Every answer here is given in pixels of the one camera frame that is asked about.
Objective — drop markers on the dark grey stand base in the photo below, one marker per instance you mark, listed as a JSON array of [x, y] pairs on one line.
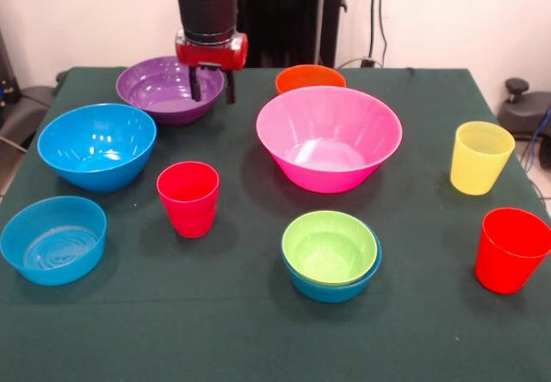
[[529, 111], [26, 111]]

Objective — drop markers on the dark green tablecloth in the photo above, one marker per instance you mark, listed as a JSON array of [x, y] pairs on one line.
[[275, 334]]

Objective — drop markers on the green bowl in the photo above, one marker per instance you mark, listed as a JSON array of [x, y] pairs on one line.
[[329, 253]]

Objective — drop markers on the crimson cup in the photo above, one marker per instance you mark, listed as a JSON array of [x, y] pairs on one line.
[[188, 210]]

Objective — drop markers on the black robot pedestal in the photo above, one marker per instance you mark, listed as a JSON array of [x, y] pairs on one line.
[[292, 12]]

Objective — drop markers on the large pink bowl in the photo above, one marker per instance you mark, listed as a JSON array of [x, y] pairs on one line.
[[329, 141]]

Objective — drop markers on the yellow cup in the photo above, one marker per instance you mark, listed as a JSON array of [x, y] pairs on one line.
[[480, 167]]

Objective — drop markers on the orange bowl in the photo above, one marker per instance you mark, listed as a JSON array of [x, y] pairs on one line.
[[310, 76]]

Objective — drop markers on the red cup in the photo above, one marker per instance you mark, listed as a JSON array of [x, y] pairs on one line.
[[508, 261]]

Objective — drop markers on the small blue bowl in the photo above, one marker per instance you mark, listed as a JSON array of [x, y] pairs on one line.
[[53, 248], [331, 292]]

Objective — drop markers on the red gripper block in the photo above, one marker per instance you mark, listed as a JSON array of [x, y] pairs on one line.
[[211, 55]]

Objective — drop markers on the purple bowl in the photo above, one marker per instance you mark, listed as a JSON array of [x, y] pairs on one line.
[[159, 94]]

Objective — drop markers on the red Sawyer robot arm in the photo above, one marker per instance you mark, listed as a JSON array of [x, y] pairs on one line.
[[206, 8]]

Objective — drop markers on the large blue bowl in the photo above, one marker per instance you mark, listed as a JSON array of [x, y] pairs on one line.
[[97, 158]]

